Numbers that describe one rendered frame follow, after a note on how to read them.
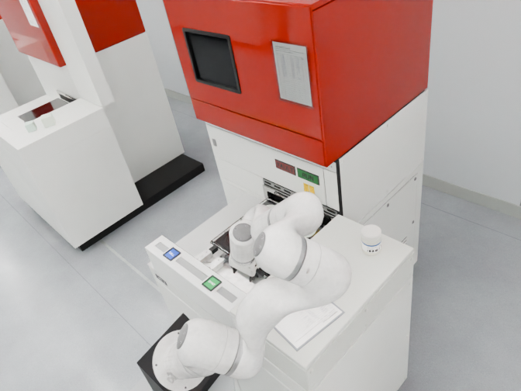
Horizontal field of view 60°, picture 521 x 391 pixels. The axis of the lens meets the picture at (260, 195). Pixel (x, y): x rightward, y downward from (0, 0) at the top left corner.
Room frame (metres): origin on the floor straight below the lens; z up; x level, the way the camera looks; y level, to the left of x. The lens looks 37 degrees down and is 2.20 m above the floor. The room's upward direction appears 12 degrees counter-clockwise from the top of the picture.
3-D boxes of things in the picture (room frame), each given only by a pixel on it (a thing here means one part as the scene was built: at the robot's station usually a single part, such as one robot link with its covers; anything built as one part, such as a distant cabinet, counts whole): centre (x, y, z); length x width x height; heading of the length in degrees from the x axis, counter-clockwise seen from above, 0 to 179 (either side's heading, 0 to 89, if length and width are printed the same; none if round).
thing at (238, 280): (1.27, 0.20, 0.87); 0.36 x 0.08 x 0.03; 38
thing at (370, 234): (1.17, -0.36, 1.01); 0.07 x 0.07 x 0.10
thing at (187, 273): (1.27, 0.32, 0.89); 0.55 x 0.09 x 0.14; 38
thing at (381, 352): (1.32, 0.03, 0.41); 0.97 x 0.64 x 0.82; 38
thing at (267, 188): (1.58, -0.16, 0.89); 0.44 x 0.02 x 0.10; 38
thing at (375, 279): (1.08, -0.16, 0.89); 0.62 x 0.35 x 0.14; 128
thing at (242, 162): (1.73, -0.06, 1.02); 0.82 x 0.03 x 0.40; 38
